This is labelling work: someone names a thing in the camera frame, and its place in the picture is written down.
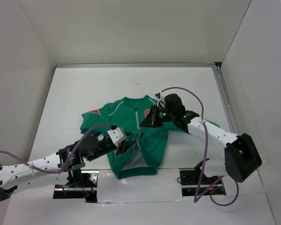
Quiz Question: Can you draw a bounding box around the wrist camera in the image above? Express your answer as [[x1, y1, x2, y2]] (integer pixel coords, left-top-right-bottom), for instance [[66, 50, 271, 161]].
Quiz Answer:
[[155, 92, 166, 108], [107, 127, 127, 147]]

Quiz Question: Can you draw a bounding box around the green jacket white lining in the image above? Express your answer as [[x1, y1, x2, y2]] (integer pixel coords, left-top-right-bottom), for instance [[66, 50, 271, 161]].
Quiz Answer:
[[80, 95, 222, 180]]

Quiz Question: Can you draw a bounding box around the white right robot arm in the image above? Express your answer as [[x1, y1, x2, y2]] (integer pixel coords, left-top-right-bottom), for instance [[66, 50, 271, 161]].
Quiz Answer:
[[140, 94, 262, 184]]

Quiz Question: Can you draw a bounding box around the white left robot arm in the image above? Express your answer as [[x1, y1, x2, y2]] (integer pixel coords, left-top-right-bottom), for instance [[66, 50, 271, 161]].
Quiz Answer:
[[0, 131, 135, 202]]

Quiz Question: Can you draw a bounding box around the white taped cover panel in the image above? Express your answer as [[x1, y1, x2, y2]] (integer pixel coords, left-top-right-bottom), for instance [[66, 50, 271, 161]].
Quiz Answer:
[[97, 169, 184, 203]]

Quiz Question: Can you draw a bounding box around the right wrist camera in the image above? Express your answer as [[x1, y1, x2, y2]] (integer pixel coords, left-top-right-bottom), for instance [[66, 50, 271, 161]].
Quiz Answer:
[[155, 92, 166, 108]]

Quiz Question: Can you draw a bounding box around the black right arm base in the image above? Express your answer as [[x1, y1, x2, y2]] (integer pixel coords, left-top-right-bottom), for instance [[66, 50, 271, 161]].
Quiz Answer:
[[177, 162, 226, 196]]

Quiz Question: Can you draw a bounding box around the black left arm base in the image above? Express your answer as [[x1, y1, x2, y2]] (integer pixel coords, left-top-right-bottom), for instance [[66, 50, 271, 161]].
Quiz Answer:
[[53, 170, 99, 203]]

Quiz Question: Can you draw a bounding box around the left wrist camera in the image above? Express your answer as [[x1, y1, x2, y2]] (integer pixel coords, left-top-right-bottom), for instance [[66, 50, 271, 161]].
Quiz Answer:
[[107, 127, 127, 147]]

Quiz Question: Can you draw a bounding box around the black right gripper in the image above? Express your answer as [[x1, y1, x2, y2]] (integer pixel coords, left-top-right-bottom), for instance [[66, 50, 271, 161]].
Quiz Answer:
[[140, 104, 176, 128]]

